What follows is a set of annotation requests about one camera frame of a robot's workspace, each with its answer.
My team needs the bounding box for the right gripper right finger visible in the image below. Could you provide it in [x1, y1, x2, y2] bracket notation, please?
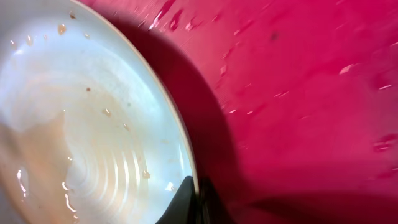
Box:
[198, 178, 236, 224]

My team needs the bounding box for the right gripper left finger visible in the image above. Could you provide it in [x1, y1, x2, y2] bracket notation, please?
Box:
[156, 176, 197, 224]

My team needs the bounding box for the white plate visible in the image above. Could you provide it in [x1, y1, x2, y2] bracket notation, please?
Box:
[1, 0, 198, 223]

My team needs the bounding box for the red plastic tray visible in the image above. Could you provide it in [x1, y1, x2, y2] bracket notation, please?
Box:
[87, 0, 397, 223]

